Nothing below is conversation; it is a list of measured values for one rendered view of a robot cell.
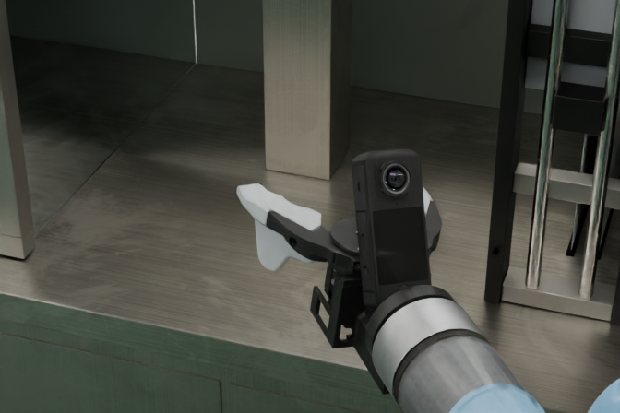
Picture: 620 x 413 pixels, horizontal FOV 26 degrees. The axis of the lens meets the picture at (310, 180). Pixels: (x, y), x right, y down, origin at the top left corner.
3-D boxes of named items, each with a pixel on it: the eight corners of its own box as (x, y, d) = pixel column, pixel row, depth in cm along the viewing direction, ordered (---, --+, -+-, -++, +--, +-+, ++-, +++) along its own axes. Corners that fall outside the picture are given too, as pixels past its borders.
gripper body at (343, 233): (303, 305, 105) (358, 400, 95) (317, 210, 101) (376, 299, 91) (392, 297, 108) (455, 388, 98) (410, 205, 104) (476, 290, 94)
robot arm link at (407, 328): (401, 333, 88) (511, 322, 91) (375, 294, 91) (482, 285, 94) (384, 424, 91) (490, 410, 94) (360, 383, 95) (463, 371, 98)
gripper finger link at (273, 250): (210, 252, 107) (304, 298, 103) (218, 187, 104) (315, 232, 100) (234, 238, 109) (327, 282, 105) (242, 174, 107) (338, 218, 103)
